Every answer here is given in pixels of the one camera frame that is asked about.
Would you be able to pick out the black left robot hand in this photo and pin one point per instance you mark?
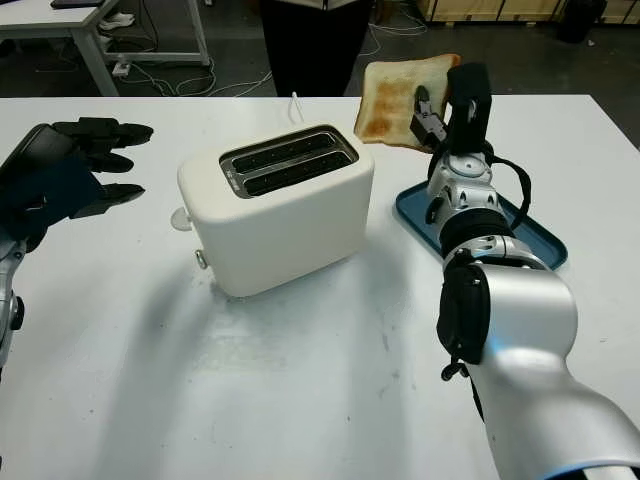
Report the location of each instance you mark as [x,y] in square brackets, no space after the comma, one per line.
[45,145]

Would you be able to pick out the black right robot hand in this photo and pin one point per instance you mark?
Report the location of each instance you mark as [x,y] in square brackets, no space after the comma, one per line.
[427,130]

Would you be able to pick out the toast slice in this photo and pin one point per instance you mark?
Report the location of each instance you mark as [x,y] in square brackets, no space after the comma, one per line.
[390,100]

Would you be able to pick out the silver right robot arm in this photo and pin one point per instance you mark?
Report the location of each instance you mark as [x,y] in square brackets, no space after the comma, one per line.
[525,320]

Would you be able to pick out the person in black trousers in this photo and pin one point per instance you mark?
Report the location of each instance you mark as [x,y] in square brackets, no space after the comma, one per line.
[315,45]

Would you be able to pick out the white toaster lever knob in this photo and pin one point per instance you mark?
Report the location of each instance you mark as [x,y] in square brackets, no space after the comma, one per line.
[180,220]

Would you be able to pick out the white two-slot toaster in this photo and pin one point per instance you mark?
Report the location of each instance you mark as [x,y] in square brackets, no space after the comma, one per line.
[285,240]

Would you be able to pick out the white power strip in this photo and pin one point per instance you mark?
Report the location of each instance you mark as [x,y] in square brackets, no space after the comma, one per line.
[121,67]

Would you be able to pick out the white desk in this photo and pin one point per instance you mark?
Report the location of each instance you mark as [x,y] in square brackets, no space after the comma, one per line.
[60,17]

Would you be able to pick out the wooden crate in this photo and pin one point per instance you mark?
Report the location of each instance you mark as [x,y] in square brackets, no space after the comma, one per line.
[500,9]

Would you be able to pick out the white shoes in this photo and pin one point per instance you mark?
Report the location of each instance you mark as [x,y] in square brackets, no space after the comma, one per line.
[117,21]

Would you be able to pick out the blue plastic tray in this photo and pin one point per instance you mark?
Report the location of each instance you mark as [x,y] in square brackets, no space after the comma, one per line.
[545,245]

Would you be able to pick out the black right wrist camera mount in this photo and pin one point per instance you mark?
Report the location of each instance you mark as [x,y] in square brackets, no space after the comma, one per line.
[470,85]

